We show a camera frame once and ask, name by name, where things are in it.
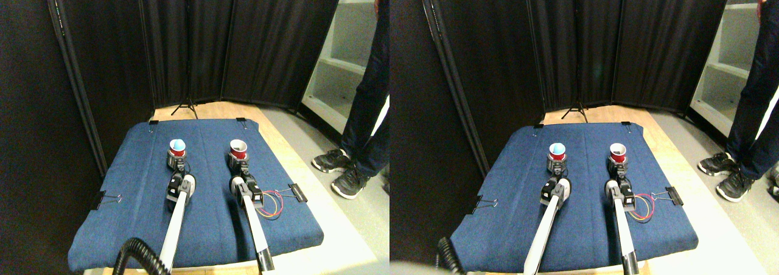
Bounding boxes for dark blue cloth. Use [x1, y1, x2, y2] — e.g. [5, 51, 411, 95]
[447, 121, 699, 273]
[68, 117, 324, 273]

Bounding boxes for black curtain stand foot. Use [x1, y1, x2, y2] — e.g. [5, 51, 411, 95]
[171, 97, 199, 120]
[561, 101, 589, 123]

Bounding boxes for person's legs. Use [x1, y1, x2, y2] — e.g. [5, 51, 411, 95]
[698, 0, 779, 203]
[312, 0, 390, 200]

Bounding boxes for black curtain stand pole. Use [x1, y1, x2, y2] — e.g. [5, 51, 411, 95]
[44, 0, 109, 179]
[417, 0, 491, 178]

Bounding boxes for white shelf unit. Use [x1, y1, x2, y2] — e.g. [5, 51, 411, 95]
[301, 0, 382, 133]
[690, 4, 763, 137]

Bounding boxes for red wire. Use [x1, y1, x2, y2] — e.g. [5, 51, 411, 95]
[255, 189, 285, 221]
[629, 192, 658, 223]

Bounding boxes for yellow wire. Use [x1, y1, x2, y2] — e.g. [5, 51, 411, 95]
[255, 193, 281, 219]
[629, 196, 654, 221]

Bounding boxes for black ribbed hose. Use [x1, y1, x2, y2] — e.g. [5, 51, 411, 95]
[436, 238, 467, 275]
[112, 238, 166, 275]

